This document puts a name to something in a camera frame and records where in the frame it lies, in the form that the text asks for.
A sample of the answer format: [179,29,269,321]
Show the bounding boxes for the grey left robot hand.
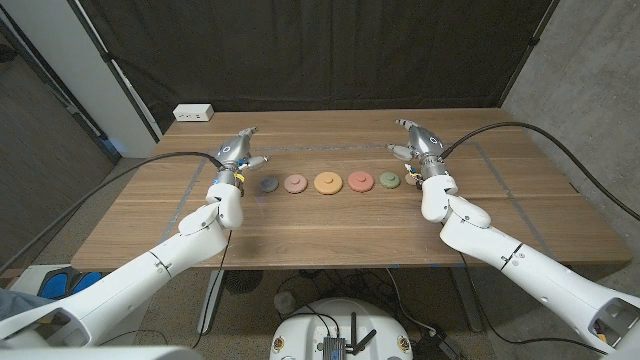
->
[214,126,269,188]

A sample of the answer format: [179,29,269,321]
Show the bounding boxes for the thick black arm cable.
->
[438,121,640,222]
[0,151,225,274]

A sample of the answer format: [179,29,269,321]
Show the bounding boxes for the thin black left arm wire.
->
[192,228,234,350]

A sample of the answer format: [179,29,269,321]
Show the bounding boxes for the large orange disc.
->
[313,171,345,196]

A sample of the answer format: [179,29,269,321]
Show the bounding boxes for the black backdrop curtain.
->
[74,0,560,135]

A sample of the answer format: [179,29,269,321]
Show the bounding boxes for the white floor cable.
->
[385,268,439,335]

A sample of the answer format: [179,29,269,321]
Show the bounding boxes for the black power adapter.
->
[410,328,464,360]

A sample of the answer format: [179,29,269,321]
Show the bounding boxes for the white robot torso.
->
[268,297,415,360]

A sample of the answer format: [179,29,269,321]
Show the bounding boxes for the dusty pink disc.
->
[283,173,309,195]

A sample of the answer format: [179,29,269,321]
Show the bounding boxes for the black floor fan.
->
[223,269,265,296]

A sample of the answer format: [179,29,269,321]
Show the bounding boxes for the grey round floor object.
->
[273,291,297,315]

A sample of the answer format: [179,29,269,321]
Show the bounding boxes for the white table leg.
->
[197,269,226,334]

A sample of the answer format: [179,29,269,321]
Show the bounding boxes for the thin black arm wire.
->
[192,228,234,350]
[458,251,610,355]

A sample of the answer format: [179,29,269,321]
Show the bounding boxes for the person's leg in jeans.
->
[0,289,49,321]

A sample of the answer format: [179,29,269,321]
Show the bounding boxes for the thin black right arm wire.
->
[458,251,610,355]

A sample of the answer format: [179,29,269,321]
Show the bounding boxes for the blue black foot pedal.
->
[37,268,70,300]
[70,268,105,296]

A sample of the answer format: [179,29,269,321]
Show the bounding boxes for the white power strip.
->
[172,103,215,123]

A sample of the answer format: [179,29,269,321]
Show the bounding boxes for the black backdrop stand pole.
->
[497,0,561,109]
[66,0,164,144]

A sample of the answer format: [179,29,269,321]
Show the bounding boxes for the black floor cable bundle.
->
[276,268,401,314]

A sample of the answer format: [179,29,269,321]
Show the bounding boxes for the silver router with antennas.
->
[322,311,379,360]

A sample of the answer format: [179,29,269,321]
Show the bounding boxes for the coral red disc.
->
[347,170,376,194]

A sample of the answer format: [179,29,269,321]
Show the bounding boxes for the white left robot shoulder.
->
[0,345,204,360]

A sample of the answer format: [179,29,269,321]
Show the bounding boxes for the grey table leg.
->
[449,266,484,334]

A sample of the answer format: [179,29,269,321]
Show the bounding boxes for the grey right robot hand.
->
[385,118,449,182]

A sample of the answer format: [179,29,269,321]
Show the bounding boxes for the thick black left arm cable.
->
[0,151,225,274]

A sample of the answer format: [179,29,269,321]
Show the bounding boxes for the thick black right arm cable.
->
[438,121,640,222]

